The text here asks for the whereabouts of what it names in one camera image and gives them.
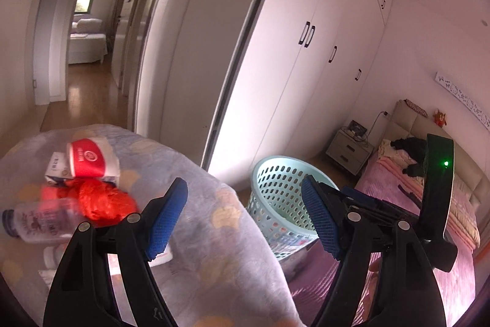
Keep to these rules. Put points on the red plush toy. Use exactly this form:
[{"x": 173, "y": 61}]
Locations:
[{"x": 440, "y": 118}]

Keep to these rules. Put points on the clear plastic bottle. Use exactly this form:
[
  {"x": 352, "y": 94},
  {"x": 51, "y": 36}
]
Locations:
[{"x": 42, "y": 219}]

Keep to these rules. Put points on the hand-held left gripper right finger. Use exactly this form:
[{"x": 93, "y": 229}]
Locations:
[{"x": 321, "y": 223}]

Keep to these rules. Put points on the white door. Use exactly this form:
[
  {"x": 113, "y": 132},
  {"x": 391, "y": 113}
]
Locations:
[{"x": 237, "y": 43}]

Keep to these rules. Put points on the white wardrobe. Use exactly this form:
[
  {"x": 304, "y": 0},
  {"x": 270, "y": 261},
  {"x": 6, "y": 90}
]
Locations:
[{"x": 306, "y": 101}]

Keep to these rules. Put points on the white wall decoration strip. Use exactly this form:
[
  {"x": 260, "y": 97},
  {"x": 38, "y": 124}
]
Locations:
[{"x": 463, "y": 97}]

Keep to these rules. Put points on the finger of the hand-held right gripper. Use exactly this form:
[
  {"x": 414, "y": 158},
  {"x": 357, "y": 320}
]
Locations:
[
  {"x": 382, "y": 216},
  {"x": 358, "y": 193}
]

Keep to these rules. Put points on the light blue plastic basket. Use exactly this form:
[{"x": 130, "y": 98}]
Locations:
[{"x": 275, "y": 189}]

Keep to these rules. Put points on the white patterned pillow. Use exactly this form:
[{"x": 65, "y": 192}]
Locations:
[{"x": 88, "y": 26}]

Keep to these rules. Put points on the white covered bed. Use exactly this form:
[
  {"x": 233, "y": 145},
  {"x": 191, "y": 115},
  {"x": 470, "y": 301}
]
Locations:
[{"x": 86, "y": 47}]

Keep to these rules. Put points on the beige padded headboard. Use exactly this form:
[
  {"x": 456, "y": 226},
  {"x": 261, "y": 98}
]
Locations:
[{"x": 417, "y": 124}]

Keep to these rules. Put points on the white paper scrap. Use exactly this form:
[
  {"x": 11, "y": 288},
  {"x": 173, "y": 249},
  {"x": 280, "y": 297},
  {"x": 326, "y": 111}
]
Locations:
[{"x": 162, "y": 260}]

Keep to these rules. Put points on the leopard-print cloth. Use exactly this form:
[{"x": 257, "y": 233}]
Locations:
[{"x": 416, "y": 108}]

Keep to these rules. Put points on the yellow and pink folded bedding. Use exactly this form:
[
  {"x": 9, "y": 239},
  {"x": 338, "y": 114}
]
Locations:
[{"x": 390, "y": 154}]

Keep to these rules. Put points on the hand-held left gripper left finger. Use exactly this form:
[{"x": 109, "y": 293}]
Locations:
[{"x": 168, "y": 219}]

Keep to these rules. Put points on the white and blue carton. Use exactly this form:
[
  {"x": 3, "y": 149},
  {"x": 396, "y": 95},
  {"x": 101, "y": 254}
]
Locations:
[{"x": 55, "y": 166}]

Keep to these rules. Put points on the pink bed cover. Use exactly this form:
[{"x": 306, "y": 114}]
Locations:
[{"x": 459, "y": 292}]

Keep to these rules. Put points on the red plastic bag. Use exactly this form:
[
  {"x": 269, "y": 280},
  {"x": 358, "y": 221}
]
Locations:
[{"x": 103, "y": 200}]

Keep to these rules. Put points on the grey nightstand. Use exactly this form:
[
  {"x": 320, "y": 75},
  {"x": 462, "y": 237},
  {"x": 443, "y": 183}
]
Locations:
[{"x": 346, "y": 154}]

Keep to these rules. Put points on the small white plastic container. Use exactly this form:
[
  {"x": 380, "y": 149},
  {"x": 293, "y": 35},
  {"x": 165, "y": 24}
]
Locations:
[{"x": 51, "y": 262}]

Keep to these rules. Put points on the black clothing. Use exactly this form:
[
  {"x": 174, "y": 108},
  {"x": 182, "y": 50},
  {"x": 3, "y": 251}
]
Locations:
[{"x": 411, "y": 149}]

